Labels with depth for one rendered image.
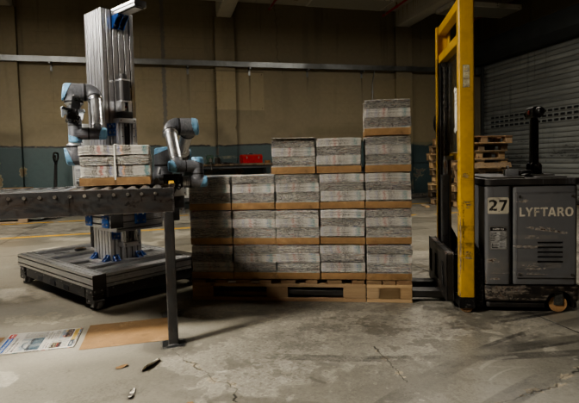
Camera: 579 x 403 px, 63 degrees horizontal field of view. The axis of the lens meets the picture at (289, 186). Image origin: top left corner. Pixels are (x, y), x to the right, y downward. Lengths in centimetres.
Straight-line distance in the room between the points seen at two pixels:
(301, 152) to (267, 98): 706
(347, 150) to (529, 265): 126
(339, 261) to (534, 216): 118
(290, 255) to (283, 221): 23
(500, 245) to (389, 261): 65
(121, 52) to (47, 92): 639
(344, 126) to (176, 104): 360
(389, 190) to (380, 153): 24
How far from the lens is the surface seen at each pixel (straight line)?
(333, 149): 303
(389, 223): 306
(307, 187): 305
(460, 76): 294
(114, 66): 371
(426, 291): 319
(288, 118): 1013
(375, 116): 305
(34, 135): 1006
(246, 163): 927
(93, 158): 282
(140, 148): 279
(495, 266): 306
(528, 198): 305
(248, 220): 312
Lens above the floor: 92
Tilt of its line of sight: 3 degrees down
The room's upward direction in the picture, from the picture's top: 1 degrees counter-clockwise
